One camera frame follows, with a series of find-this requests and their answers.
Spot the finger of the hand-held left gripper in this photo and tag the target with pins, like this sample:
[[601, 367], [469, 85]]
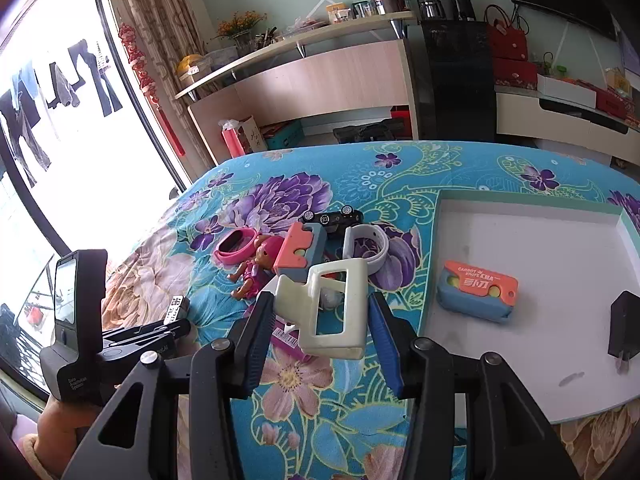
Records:
[[160, 329]]

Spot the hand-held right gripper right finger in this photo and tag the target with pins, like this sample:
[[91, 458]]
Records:
[[386, 355]]

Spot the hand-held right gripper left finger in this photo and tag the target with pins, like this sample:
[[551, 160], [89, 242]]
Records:
[[252, 350]]

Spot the purple packet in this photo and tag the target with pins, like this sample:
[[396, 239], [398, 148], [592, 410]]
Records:
[[287, 341]]

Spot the pink-suited toy figure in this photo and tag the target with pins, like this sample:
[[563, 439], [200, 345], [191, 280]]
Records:
[[267, 251]]

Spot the pink wristwatch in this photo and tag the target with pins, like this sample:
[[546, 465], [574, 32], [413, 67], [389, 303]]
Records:
[[235, 244]]

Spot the blue orange labelled toy knife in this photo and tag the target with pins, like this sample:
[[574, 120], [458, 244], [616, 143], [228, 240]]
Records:
[[475, 291]]

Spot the blue orange plain toy knife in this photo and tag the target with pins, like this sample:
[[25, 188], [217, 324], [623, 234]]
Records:
[[300, 246]]

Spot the white shallow tray box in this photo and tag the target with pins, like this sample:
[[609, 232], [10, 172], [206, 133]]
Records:
[[540, 350]]

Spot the black charger plug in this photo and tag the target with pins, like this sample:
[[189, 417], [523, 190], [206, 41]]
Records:
[[625, 325]]

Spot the person's left forearm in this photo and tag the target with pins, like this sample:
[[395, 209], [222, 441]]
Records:
[[30, 455]]

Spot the person's left hand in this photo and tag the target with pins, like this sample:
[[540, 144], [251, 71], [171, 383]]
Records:
[[65, 425]]

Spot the white wristband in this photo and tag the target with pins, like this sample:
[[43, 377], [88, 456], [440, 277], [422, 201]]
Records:
[[383, 255]]

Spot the black toy car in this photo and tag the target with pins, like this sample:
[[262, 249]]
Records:
[[330, 220]]

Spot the floral turquoise bedsheet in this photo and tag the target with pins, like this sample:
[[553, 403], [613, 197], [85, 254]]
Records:
[[350, 175]]

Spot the pink paper bag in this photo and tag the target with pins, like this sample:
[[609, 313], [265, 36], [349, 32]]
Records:
[[240, 137]]

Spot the blue storage box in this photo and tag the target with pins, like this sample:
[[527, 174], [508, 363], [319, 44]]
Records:
[[284, 136]]

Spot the black floor device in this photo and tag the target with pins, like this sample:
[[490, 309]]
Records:
[[367, 132]]

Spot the row of hanging clothes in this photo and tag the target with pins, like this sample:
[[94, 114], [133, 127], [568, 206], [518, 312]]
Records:
[[30, 125]]

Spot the red hanging ornament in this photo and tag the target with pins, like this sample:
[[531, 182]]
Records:
[[145, 80]]

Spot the white television cabinet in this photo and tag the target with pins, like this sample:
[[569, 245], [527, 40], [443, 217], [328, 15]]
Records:
[[520, 115]]

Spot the black water dispenser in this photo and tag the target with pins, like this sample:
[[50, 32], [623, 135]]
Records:
[[455, 85]]

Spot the light wooden desk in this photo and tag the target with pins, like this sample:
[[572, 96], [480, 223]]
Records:
[[325, 80]]

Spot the red gift box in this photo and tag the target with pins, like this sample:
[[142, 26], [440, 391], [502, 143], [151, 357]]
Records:
[[515, 74]]

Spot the yellow flower vase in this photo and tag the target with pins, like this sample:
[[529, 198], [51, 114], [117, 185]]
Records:
[[242, 27]]

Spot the white flat box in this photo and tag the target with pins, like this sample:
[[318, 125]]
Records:
[[565, 91]]

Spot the beige patterned curtain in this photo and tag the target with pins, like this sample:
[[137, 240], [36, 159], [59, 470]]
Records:
[[150, 10]]

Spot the red gift bag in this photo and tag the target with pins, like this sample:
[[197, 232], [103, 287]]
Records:
[[507, 42]]

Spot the red patterned flat box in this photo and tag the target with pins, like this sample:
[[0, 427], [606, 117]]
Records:
[[615, 102]]

